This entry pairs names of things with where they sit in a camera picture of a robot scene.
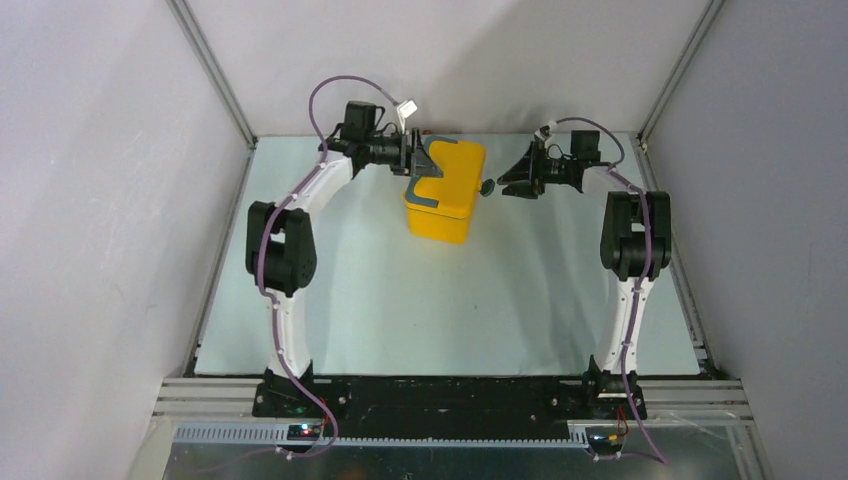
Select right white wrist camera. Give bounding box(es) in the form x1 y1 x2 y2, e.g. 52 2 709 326
534 121 557 143

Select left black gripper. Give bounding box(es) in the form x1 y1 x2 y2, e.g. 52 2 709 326
364 128 443 179

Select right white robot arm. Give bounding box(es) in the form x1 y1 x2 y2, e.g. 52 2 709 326
496 126 672 418

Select grey kit latch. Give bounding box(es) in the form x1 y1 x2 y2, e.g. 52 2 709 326
479 179 497 197

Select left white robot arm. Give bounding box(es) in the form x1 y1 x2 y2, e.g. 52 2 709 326
245 99 443 417

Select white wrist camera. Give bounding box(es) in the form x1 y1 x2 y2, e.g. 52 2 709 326
534 121 557 143
395 99 418 133

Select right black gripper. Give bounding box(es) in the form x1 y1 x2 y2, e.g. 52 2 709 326
497 140 576 199

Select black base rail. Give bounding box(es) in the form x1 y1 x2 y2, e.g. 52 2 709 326
252 371 647 441

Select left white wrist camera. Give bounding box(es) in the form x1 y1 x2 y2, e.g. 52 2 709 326
395 99 418 133

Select yellow medicine kit box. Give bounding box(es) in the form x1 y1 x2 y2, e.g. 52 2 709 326
403 136 486 244

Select aluminium frame front beam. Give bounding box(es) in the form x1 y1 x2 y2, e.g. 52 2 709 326
128 376 773 479

